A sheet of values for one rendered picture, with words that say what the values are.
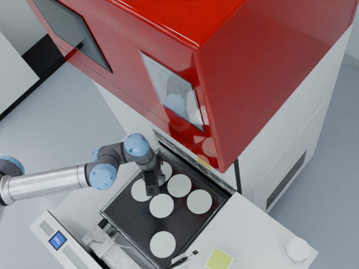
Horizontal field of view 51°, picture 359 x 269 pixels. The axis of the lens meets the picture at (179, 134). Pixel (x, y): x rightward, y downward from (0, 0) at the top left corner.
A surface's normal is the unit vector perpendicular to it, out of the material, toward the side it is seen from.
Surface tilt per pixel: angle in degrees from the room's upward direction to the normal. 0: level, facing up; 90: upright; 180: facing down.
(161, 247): 0
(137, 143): 0
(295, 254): 0
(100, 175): 51
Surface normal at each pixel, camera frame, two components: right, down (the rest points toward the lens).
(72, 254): -0.18, -0.47
